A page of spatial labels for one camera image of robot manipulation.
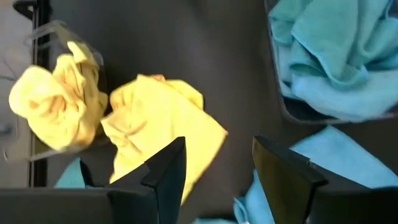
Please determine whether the clear plastic basket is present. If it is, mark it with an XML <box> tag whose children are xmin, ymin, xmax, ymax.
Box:
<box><xmin>2</xmin><ymin>20</ymin><xmax>109</xmax><ymax>162</ymax></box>
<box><xmin>264</xmin><ymin>0</ymin><xmax>398</xmax><ymax>125</ymax></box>

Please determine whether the yellow microfiber towel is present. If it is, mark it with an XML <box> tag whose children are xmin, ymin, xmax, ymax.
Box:
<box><xmin>101</xmin><ymin>73</ymin><xmax>229</xmax><ymax>205</ymax></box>
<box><xmin>8</xmin><ymin>40</ymin><xmax>109</xmax><ymax>153</ymax></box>

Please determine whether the black table mat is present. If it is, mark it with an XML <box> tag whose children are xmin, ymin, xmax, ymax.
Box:
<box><xmin>30</xmin><ymin>0</ymin><xmax>398</xmax><ymax>224</ymax></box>

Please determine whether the blue microfiber towel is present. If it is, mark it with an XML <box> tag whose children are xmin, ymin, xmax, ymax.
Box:
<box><xmin>55</xmin><ymin>157</ymin><xmax>105</xmax><ymax>190</ymax></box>
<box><xmin>269</xmin><ymin>0</ymin><xmax>398</xmax><ymax>91</ymax></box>
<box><xmin>192</xmin><ymin>126</ymin><xmax>398</xmax><ymax>224</ymax></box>
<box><xmin>276</xmin><ymin>46</ymin><xmax>398</xmax><ymax>123</ymax></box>

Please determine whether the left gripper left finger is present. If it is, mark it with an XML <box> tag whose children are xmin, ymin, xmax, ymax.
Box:
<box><xmin>0</xmin><ymin>136</ymin><xmax>187</xmax><ymax>224</ymax></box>

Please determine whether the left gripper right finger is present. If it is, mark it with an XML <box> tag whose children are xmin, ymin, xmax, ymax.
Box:
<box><xmin>251</xmin><ymin>135</ymin><xmax>398</xmax><ymax>224</ymax></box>

